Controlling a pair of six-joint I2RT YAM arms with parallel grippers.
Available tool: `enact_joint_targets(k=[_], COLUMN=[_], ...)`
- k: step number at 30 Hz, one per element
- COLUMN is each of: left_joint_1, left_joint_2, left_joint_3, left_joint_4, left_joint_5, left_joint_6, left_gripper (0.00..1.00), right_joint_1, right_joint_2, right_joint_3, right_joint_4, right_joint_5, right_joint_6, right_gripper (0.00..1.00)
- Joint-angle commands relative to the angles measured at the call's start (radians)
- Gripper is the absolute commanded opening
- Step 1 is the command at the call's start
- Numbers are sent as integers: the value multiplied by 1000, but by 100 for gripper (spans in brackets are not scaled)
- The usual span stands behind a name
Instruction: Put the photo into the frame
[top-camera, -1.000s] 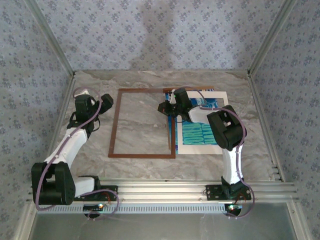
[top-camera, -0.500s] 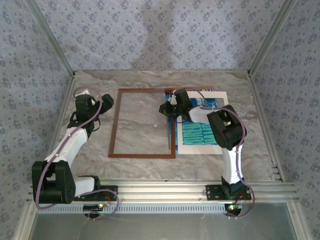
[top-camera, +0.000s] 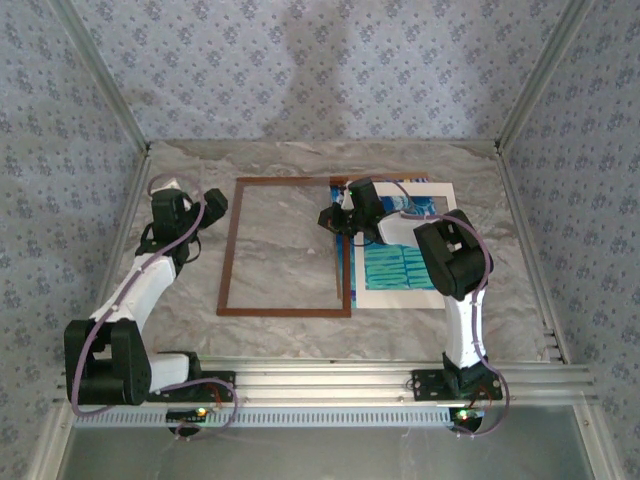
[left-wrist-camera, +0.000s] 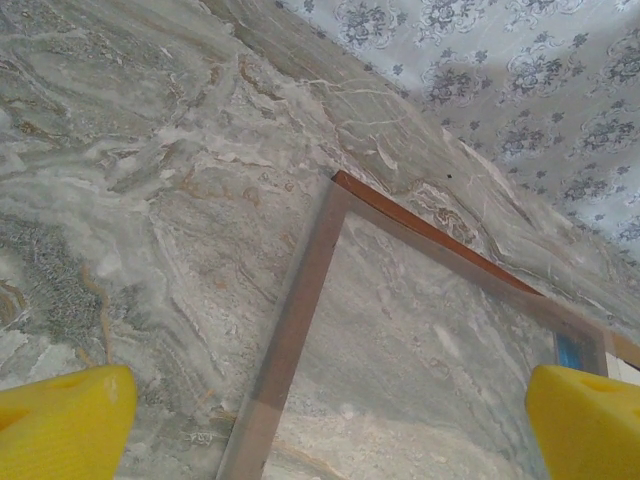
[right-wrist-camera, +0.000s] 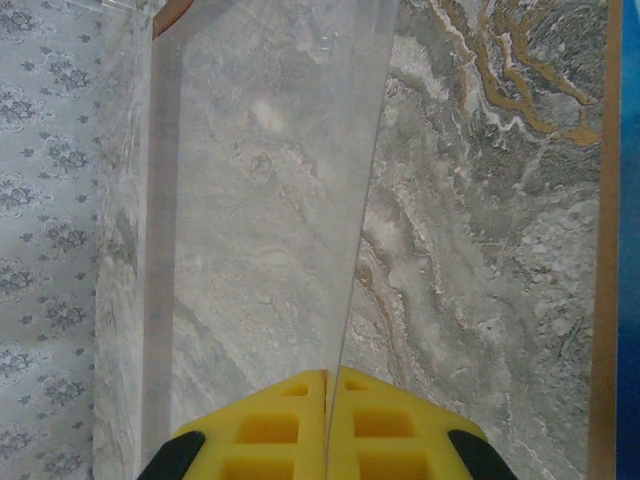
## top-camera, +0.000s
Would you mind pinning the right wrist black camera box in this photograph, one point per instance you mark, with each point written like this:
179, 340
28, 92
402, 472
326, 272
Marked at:
330, 219

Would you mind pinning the brown wooden picture frame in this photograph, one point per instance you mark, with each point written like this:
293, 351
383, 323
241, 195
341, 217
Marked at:
285, 313

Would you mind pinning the aluminium table side rail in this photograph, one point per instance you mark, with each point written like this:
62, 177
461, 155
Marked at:
131, 200
548, 310

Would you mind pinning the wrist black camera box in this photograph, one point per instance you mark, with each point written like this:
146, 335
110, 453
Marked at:
215, 204
330, 219

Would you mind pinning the grey metal sheet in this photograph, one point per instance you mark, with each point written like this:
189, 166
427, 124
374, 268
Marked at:
325, 455

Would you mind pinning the aluminium corner post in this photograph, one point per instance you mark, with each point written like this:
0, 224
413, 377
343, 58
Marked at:
106, 75
541, 75

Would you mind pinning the aluminium mounting rail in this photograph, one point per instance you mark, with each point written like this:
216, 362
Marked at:
325, 380

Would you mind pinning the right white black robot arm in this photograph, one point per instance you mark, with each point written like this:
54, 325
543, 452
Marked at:
465, 325

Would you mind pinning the blue poster photo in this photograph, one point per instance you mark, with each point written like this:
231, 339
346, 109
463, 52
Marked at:
385, 265

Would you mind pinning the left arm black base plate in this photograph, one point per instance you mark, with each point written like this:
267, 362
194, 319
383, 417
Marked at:
160, 395

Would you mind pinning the white mat board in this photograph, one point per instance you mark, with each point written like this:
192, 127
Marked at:
400, 299

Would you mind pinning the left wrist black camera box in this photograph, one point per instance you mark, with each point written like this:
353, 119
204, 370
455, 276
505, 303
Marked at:
215, 204

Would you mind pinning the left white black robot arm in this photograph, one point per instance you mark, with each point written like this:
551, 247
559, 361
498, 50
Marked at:
145, 285

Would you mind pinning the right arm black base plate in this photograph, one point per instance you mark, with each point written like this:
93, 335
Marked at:
425, 387

